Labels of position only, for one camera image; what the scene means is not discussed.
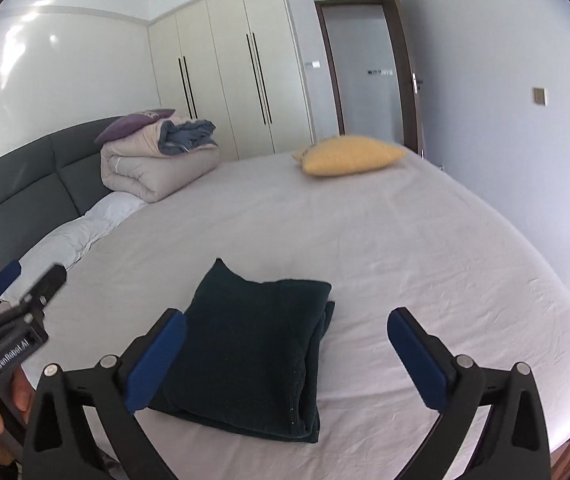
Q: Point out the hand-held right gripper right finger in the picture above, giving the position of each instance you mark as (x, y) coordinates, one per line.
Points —
(415, 360)

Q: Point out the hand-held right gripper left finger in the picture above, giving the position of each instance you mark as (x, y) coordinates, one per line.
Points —
(157, 365)

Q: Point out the dark green sweater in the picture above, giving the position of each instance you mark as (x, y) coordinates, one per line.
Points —
(250, 350)

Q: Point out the white pillow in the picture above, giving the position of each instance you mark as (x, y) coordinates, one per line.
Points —
(75, 230)

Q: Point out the grey padded headboard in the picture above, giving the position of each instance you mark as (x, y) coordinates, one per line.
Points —
(15, 195)

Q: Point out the bed with beige sheet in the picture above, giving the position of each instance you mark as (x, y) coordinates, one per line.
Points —
(415, 260)

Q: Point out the folded beige and blue duvet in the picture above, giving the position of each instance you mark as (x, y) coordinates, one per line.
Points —
(155, 175)

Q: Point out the purple pillow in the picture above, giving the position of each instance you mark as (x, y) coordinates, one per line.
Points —
(125, 127)

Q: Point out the yellow pillow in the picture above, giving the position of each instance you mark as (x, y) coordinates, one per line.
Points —
(350, 157)

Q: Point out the cream wardrobe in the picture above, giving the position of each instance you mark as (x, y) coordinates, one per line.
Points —
(215, 85)

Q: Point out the brown wooden door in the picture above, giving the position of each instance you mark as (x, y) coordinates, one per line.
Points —
(405, 60)

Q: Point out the brass wall socket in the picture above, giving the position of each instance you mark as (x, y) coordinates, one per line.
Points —
(539, 96)

